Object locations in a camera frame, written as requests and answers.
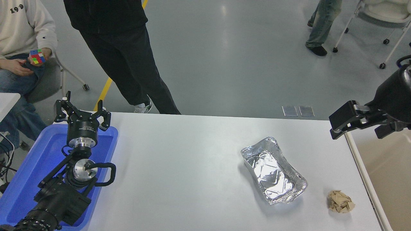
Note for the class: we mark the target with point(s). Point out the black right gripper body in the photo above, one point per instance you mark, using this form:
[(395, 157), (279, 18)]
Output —
[(395, 99)]

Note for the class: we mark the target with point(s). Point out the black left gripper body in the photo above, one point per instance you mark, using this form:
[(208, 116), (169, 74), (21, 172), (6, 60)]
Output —
[(83, 128)]

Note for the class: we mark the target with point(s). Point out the colourful puzzle cube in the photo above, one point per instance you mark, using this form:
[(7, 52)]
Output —
[(37, 56)]

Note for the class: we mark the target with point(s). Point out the silver foil tray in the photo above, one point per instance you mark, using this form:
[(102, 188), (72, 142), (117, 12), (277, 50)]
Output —
[(273, 173)]

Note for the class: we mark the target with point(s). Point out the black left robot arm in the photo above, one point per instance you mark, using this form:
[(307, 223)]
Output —
[(61, 199)]

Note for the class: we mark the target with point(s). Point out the clear floor plate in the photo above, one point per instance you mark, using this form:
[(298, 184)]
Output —
[(306, 111), (290, 111)]

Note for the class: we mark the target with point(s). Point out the seated person's left hand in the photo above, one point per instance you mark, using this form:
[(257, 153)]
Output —
[(48, 54)]

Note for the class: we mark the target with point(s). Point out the seated person's right hand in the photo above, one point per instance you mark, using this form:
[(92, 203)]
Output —
[(20, 68)]

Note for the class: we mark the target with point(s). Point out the grey chair on casters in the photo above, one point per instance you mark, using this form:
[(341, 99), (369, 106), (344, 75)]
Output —
[(48, 83)]

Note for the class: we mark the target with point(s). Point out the large pale bin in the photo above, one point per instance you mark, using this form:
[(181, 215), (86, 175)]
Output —
[(385, 179)]

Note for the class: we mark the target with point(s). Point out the small white side table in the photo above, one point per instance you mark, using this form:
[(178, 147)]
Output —
[(8, 102)]

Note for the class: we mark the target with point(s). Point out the blue plastic tray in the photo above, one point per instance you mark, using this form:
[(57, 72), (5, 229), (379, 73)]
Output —
[(32, 160)]

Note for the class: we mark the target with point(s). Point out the standing person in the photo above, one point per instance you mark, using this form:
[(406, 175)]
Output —
[(128, 64)]

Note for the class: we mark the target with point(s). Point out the crumpled tan paper ball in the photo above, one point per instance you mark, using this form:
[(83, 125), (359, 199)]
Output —
[(341, 202)]

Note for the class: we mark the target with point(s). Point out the white chair on casters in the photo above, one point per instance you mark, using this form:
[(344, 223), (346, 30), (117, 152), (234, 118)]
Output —
[(385, 11)]

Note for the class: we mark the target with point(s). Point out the seated person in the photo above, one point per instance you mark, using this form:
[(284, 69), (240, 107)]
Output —
[(19, 29)]

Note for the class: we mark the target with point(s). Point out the walking person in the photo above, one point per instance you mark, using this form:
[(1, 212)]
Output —
[(322, 22)]

